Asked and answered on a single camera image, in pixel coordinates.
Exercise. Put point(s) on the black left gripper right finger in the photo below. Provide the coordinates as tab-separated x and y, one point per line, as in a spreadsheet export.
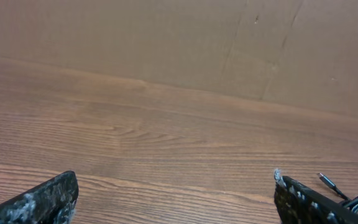
297	203

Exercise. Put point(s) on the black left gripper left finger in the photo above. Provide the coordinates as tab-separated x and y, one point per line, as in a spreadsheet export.
51	202

